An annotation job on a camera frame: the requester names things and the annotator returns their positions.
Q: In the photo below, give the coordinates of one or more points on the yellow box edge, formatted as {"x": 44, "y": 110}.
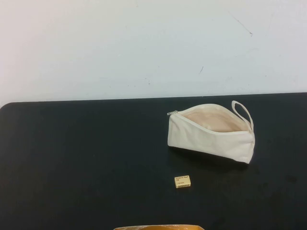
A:
{"x": 158, "y": 227}

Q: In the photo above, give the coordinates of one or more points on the cream fabric pencil case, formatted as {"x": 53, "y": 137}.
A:
{"x": 206, "y": 143}

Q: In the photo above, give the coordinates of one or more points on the small yellow boxed eraser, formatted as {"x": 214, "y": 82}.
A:
{"x": 183, "y": 182}

